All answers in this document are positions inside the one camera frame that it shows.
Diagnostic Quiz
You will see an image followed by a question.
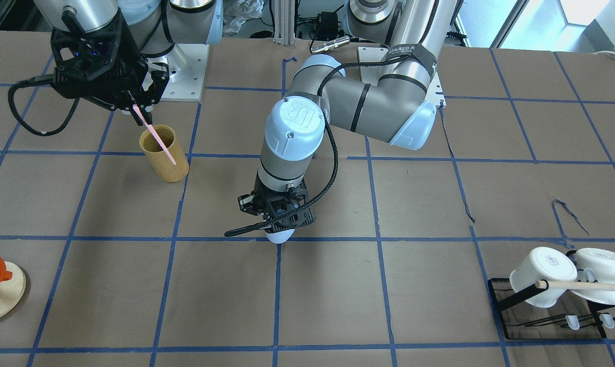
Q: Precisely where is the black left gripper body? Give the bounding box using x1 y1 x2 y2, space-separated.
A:
237 177 316 232

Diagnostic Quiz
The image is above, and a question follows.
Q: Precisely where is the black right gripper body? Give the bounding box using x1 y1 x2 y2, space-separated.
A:
51 10 150 111

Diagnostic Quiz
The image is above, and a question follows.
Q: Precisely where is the light blue plastic cup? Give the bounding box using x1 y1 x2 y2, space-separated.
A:
265 228 294 244

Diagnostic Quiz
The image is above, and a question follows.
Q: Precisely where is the pink chopstick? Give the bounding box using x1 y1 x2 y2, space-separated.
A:
131 103 176 165

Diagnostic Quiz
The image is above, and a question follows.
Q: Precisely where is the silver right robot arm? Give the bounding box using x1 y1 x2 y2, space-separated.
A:
35 1 223 113

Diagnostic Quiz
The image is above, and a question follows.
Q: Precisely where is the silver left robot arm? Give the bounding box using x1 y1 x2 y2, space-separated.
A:
225 1 456 239

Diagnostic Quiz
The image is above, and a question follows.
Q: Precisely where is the bamboo chopstick holder cup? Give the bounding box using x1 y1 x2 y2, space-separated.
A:
138 125 189 182

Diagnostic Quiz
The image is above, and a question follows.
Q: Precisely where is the silver connector plug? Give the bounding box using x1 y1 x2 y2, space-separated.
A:
310 35 350 55

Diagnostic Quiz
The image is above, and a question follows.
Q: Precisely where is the black power brick background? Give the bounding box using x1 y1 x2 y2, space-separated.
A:
315 12 339 40

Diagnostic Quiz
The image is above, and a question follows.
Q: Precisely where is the white mug near rack end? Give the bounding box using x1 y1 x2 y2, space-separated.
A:
509 247 578 292

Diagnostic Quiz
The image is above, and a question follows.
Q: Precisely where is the white mug far rack side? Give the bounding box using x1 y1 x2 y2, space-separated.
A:
571 248 615 306

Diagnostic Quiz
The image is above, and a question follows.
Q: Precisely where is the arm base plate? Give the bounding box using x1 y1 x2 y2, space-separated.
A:
149 44 210 102
357 46 447 109

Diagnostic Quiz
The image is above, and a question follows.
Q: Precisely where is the black gripper cable right arm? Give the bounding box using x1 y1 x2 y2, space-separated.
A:
8 74 81 137

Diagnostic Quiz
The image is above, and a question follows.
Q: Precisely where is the black gripper cable arm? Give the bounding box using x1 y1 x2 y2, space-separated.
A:
224 56 415 238
8 74 81 137

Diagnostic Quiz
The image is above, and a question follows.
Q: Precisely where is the black gripper cable left arm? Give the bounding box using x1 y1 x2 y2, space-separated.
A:
224 56 415 238

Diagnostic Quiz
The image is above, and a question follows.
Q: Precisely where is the aluminium frame post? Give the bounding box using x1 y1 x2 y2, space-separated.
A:
269 0 296 48

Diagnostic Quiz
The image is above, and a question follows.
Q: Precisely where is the wooden rack handle rod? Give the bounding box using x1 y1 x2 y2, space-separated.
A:
534 279 615 291

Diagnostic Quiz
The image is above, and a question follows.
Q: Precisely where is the black wire mug rack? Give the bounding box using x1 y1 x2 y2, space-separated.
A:
488 249 615 340

